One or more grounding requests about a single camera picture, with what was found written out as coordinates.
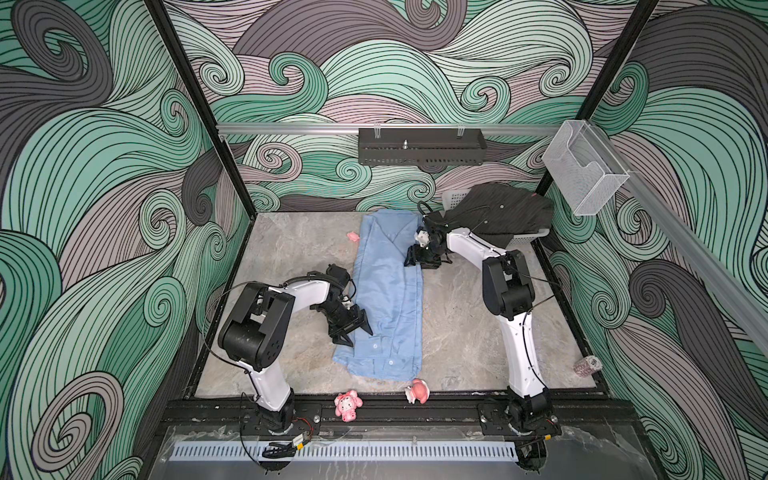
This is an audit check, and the white slotted cable duct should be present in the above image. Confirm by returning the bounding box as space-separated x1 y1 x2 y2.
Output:
169 440 518 462

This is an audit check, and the right black frame post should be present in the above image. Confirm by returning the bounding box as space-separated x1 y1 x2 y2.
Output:
533 0 660 199

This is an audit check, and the pink white plush toy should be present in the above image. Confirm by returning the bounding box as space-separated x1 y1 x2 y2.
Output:
404 378 430 405

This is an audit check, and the dark grey striped shirt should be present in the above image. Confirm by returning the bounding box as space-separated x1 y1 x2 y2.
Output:
445 183 554 247

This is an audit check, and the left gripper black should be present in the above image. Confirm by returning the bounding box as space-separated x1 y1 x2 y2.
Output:
317 302 372 345

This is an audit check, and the right side aluminium rail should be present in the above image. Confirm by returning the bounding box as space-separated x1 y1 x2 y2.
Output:
599 132 767 352

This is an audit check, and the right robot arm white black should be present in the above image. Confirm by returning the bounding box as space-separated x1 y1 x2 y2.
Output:
404 201 561 441

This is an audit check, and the light blue long sleeve shirt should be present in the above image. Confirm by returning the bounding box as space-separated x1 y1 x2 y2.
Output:
333 210 424 382

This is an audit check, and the horizontal aluminium rail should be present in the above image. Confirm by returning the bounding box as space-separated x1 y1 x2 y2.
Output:
216 122 560 136

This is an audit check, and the clear plastic wall bin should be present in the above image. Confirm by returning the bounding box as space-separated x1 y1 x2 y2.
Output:
542 120 630 217

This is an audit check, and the left black frame post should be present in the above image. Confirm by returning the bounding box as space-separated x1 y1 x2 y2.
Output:
144 0 257 222

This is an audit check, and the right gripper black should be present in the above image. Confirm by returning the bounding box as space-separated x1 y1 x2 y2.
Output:
402 241 446 268

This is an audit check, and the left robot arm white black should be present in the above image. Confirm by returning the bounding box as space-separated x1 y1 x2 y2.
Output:
217 264 373 432

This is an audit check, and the pink plush pig toy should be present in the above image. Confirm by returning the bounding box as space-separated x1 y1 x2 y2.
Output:
334 389 364 423

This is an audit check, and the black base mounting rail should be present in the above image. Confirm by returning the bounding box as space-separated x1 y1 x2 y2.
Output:
161 390 637 438

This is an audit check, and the black frame post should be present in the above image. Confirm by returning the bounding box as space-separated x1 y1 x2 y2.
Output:
533 0 660 199
144 0 257 222

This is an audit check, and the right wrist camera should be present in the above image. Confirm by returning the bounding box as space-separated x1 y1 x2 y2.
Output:
414 229 430 249

